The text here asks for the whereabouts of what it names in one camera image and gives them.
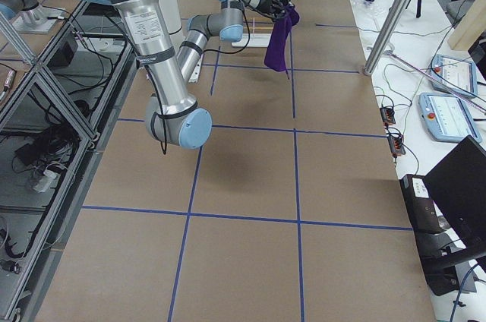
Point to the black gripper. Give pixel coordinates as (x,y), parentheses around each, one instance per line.
(270,4)

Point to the purple towel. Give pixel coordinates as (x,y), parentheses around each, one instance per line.
(275,57)

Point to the white towel rack base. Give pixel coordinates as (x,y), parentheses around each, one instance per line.
(253,40)

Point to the orange connector box far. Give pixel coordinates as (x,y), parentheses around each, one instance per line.
(387,114)

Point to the orange connector box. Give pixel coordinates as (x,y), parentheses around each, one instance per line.
(387,114)
(396,146)

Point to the orange connector box near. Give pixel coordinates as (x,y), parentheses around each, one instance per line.
(396,146)

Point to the teach pendant far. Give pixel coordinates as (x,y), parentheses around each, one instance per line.
(459,74)

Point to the teach pendant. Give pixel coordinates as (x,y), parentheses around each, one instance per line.
(459,74)
(447,118)

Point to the teach pendant near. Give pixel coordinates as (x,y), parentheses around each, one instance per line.
(447,118)

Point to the metal reacher grabber stick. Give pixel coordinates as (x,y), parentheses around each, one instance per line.
(433,79)

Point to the black monitor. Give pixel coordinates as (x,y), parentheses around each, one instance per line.
(457,186)

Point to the black monitor stand box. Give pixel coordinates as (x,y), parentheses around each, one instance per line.
(444,264)

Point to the white camera mast pedestal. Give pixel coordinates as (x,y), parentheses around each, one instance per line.
(177,55)

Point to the aluminium frame post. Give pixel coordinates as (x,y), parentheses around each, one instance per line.
(392,19)

